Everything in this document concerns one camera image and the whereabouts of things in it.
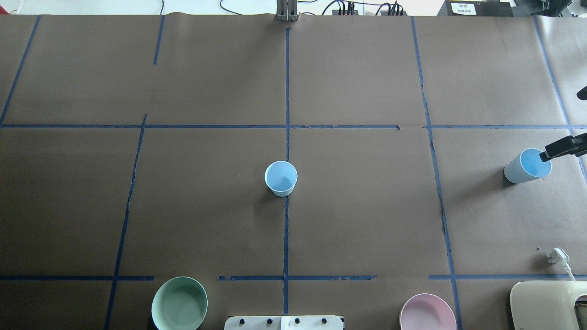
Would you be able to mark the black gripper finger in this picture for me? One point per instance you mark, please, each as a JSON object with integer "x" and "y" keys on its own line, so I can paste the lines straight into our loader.
{"x": 569, "y": 145}

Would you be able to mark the light blue cup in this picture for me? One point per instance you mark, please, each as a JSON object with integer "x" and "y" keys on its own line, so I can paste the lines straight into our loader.
{"x": 281, "y": 178}
{"x": 527, "y": 166}

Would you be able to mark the white power plug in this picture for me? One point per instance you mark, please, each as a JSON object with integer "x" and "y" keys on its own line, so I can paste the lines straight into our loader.
{"x": 559, "y": 256}

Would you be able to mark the cream toaster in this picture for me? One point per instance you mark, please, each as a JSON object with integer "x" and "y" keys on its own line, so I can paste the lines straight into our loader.
{"x": 549, "y": 305}

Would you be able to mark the black box with label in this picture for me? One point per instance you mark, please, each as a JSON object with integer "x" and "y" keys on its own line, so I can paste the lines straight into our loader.
{"x": 478, "y": 8}

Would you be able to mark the pink bowl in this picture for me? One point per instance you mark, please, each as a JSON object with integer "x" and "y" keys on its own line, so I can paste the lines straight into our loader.
{"x": 426, "y": 312}

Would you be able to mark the brown paper table cover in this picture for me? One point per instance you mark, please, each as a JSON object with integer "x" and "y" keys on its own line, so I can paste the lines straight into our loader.
{"x": 133, "y": 150}

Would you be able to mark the green bowl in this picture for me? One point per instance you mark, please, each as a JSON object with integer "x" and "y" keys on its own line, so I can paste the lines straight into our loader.
{"x": 181, "y": 303}

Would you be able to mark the aluminium frame post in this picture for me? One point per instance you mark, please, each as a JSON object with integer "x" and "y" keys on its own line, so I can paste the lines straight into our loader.
{"x": 287, "y": 10}

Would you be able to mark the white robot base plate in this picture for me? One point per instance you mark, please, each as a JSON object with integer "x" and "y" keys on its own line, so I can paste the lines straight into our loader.
{"x": 285, "y": 322}

